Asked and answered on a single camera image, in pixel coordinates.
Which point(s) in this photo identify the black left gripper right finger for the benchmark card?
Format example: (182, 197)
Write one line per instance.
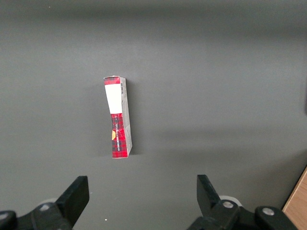
(206, 194)

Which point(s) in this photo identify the wooden drawer cabinet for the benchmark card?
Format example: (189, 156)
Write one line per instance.
(298, 203)

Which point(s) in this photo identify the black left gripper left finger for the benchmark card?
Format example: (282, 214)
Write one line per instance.
(74, 196)

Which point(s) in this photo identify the red plaid cardboard box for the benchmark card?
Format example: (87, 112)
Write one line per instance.
(118, 134)

